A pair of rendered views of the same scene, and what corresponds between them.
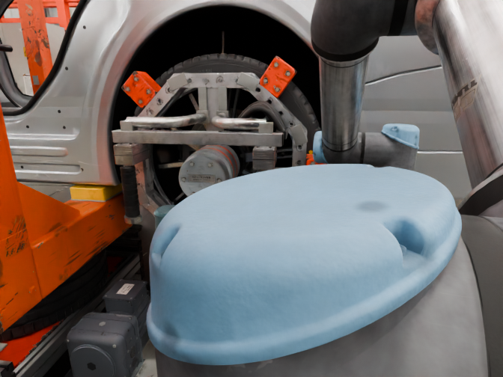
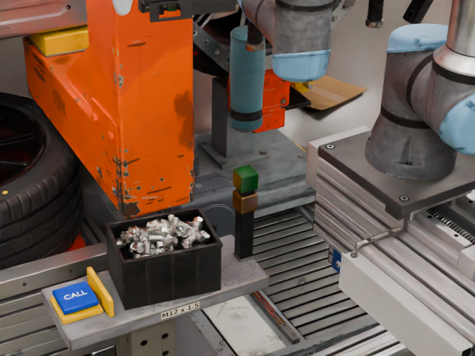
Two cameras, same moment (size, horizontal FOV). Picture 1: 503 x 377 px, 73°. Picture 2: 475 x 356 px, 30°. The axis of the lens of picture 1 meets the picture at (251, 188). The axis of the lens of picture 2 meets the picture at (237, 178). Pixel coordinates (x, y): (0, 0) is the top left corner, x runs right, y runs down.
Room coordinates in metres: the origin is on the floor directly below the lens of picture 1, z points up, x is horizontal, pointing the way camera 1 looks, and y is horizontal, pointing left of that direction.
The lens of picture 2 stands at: (-0.69, 1.50, 1.56)
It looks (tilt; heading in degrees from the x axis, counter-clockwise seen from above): 31 degrees down; 323
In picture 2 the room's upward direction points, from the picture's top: 1 degrees clockwise
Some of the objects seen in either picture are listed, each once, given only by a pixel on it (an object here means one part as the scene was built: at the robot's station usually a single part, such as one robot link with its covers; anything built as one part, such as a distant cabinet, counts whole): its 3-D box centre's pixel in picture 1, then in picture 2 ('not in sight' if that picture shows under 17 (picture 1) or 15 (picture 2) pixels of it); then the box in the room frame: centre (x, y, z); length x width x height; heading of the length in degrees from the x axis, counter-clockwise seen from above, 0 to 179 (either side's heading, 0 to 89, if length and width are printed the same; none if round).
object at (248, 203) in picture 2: not in sight; (244, 200); (0.50, 0.57, 0.59); 0.04 x 0.04 x 0.04; 82
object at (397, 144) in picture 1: (390, 149); not in sight; (0.74, -0.31, 0.95); 0.11 x 0.08 x 0.11; 74
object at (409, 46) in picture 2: not in sight; (424, 68); (0.16, 0.48, 0.98); 0.13 x 0.12 x 0.14; 161
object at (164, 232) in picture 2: not in sight; (162, 254); (0.53, 0.75, 0.51); 0.20 x 0.14 x 0.13; 74
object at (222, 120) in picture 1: (241, 108); not in sight; (0.89, 0.03, 1.03); 0.19 x 0.18 x 0.11; 172
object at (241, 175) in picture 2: not in sight; (245, 179); (0.50, 0.57, 0.64); 0.04 x 0.04 x 0.04; 82
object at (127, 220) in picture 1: (130, 192); (255, 16); (0.82, 0.31, 0.83); 0.04 x 0.04 x 0.16
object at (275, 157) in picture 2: not in sight; (233, 123); (1.19, 0.08, 0.32); 0.40 x 0.30 x 0.28; 82
